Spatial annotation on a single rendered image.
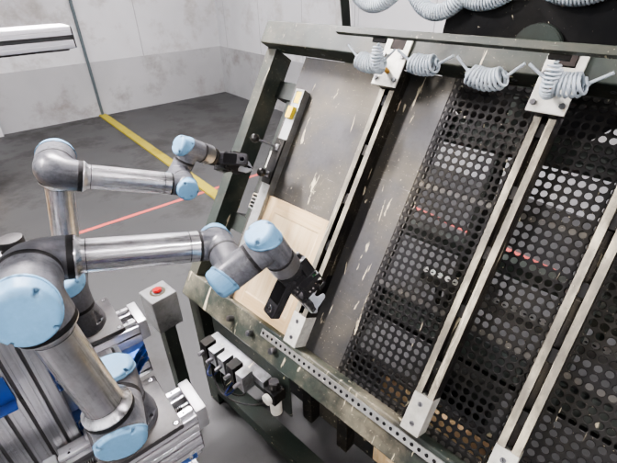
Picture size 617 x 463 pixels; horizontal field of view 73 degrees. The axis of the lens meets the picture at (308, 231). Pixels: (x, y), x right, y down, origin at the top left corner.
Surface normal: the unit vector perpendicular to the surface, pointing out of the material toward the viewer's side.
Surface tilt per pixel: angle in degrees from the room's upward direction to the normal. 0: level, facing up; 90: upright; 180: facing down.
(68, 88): 90
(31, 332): 82
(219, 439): 0
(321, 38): 57
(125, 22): 90
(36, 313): 82
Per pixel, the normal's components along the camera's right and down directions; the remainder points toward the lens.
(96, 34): 0.63, 0.40
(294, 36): -0.59, -0.13
